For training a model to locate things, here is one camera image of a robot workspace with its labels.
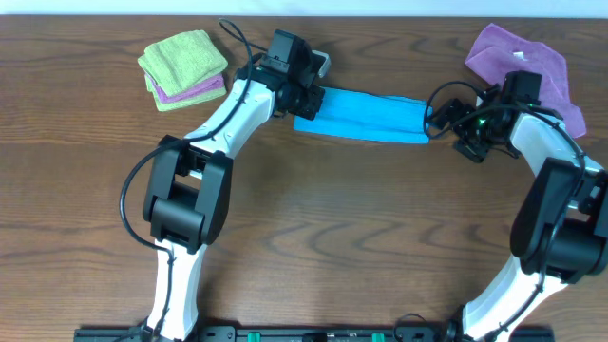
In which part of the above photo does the blue microfibre cloth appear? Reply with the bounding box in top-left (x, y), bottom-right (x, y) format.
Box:
top-left (294, 87), bottom-right (429, 144)

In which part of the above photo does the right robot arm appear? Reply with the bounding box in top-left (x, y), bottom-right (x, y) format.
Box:
top-left (422, 72), bottom-right (607, 341)

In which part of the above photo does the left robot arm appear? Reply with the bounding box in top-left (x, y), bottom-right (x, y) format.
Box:
top-left (141, 53), bottom-right (331, 341)

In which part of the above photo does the purple folded cloth in stack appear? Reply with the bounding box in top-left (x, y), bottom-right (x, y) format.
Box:
top-left (145, 73), bottom-right (224, 104)

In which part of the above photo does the purple crumpled cloth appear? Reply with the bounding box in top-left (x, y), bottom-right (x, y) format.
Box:
top-left (465, 24), bottom-right (587, 138)

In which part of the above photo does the top green folded cloth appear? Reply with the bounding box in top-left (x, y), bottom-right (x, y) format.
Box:
top-left (138, 30), bottom-right (228, 97)

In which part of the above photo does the green folded cloth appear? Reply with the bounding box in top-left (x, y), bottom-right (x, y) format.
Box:
top-left (145, 78), bottom-right (226, 112)
top-left (138, 30), bottom-right (228, 97)

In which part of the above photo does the bottom green folded cloth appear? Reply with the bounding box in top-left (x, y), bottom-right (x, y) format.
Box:
top-left (145, 78), bottom-right (226, 112)

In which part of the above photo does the right black cable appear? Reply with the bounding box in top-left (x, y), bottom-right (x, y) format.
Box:
top-left (391, 80), bottom-right (588, 342)

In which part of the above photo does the black cable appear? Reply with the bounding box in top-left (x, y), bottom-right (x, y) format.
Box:
top-left (391, 80), bottom-right (588, 342)
top-left (118, 17), bottom-right (270, 339)

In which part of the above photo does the left black cable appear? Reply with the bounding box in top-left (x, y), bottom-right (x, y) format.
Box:
top-left (118, 17), bottom-right (270, 339)

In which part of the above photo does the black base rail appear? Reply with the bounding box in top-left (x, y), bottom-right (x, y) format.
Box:
top-left (73, 325), bottom-right (557, 342)

